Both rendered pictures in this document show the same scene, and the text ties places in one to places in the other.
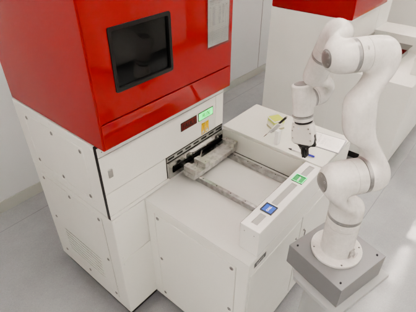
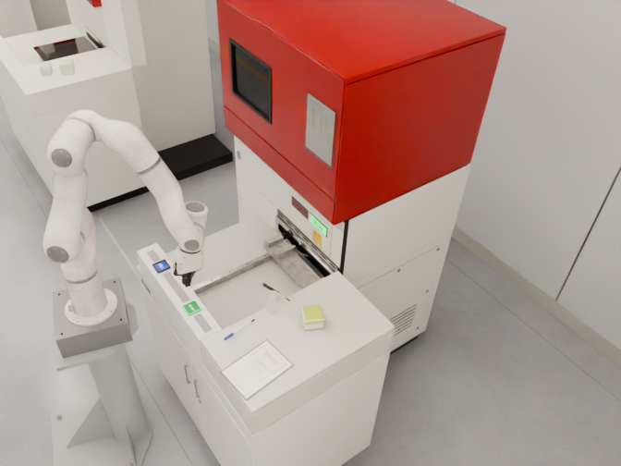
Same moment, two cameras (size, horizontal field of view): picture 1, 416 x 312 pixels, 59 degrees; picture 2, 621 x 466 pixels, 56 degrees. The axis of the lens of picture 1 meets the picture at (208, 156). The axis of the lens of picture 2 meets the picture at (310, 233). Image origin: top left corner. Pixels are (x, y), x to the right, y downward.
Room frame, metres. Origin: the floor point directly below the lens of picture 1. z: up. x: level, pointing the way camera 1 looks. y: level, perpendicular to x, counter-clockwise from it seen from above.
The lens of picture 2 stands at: (2.04, -1.71, 2.65)
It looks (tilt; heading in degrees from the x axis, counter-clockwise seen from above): 42 degrees down; 102
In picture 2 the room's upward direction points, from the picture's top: 3 degrees clockwise
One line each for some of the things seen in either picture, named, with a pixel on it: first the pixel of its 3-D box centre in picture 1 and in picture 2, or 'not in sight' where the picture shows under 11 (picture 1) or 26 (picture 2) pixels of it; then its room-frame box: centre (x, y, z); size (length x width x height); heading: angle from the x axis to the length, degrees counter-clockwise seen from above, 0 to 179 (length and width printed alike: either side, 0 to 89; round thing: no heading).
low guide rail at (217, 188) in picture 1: (223, 191); (238, 270); (1.39, -0.08, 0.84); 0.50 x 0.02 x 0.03; 50
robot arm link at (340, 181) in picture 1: (342, 191); (75, 240); (0.94, -0.45, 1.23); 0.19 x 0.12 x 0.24; 103
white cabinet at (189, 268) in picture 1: (248, 232); (256, 365); (1.51, -0.24, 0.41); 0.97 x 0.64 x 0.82; 140
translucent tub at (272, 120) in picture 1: (275, 122); (312, 318); (1.78, -0.38, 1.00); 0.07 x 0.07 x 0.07; 24
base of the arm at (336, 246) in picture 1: (340, 232); (86, 289); (0.95, -0.49, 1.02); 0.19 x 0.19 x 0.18
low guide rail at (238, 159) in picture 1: (254, 166); not in sight; (1.60, -0.25, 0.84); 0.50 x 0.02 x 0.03; 50
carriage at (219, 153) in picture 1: (211, 159); (294, 266); (1.62, -0.02, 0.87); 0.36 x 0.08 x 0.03; 140
